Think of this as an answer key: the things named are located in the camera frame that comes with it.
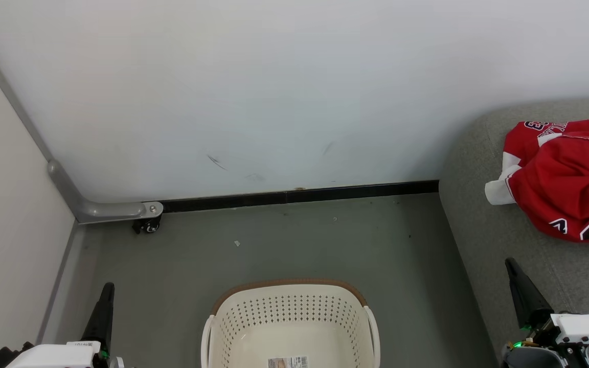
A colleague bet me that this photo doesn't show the grey fabric sofa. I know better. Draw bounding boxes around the grey fabric sofa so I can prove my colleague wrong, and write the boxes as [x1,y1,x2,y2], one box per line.
[439,97,589,368]

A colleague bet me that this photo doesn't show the black caster wheel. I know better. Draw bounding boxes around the black caster wheel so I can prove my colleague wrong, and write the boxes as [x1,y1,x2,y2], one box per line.
[132,216,163,235]

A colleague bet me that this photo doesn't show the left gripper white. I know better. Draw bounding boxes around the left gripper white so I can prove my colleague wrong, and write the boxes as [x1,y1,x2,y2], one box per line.
[6,283,124,368]

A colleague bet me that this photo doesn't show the black baseboard strip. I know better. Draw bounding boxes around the black baseboard strip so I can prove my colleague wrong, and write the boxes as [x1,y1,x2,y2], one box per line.
[162,179,440,214]

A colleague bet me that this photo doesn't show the red shorts with number 23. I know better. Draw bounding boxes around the red shorts with number 23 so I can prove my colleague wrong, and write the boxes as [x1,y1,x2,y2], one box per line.
[501,120,589,174]

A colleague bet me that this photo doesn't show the white perforated laundry basket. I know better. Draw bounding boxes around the white perforated laundry basket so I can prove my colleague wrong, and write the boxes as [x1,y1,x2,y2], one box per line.
[201,279,381,368]

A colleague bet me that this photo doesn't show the paper barcode label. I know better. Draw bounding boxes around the paper barcode label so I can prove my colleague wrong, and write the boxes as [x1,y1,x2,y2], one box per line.
[267,356,309,368]

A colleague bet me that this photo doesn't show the red white jersey black letters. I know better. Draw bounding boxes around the red white jersey black letters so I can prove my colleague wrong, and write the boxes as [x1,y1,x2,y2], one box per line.
[485,130,589,249]

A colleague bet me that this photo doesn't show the grey metal partition foot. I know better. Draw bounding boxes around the grey metal partition foot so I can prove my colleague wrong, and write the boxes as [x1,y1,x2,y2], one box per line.
[47,158,164,224]

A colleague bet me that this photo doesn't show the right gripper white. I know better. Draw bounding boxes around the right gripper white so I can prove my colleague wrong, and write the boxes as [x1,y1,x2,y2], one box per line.
[502,258,589,368]

